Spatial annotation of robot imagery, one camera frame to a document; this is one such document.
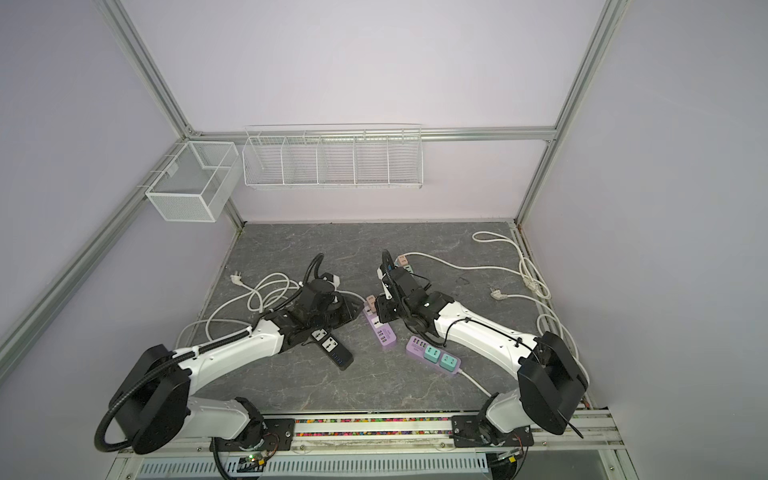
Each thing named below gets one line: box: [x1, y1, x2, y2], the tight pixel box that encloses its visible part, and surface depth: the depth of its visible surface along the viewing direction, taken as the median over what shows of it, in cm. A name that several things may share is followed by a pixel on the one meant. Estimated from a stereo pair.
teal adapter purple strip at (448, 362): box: [439, 354, 457, 372], surface depth 80 cm
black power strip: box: [301, 328, 354, 371], surface depth 86 cm
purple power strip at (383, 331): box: [362, 304, 397, 346], surface depth 91 cm
